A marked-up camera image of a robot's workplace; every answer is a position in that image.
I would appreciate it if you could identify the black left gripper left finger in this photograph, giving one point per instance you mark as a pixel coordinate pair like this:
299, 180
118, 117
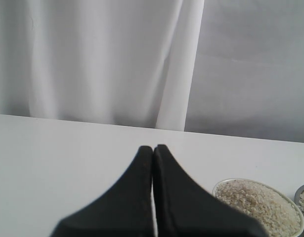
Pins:
125, 210

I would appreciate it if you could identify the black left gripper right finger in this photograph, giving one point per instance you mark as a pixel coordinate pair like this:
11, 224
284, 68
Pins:
185, 209

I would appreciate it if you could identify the small white ceramic bowl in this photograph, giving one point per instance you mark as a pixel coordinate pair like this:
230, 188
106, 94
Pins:
301, 222

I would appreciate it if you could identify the white backdrop curtain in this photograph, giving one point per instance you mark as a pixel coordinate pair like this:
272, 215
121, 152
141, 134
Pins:
228, 67

